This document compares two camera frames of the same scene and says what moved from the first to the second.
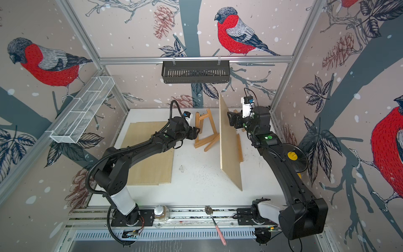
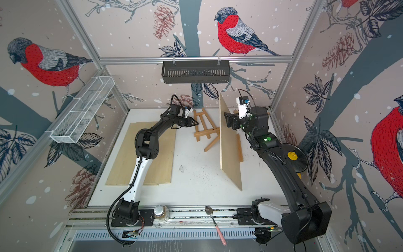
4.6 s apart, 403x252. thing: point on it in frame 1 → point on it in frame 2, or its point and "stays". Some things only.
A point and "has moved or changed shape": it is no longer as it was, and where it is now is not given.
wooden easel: [211, 140] has moved or changed shape
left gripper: [193, 133] → [189, 122]
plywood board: [229, 152] stays
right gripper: [234, 119] stays
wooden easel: [240, 149] stays
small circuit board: [131, 234] stays
